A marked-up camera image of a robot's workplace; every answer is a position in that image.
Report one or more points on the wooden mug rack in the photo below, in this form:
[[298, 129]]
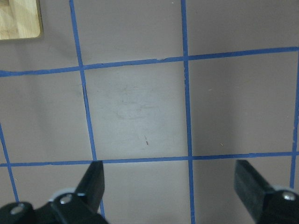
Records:
[[20, 19]]

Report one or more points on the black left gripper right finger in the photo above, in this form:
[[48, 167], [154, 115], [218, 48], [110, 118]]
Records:
[[266, 203]]

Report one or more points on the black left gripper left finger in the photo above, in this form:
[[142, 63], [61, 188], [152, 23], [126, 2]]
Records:
[[78, 207]]

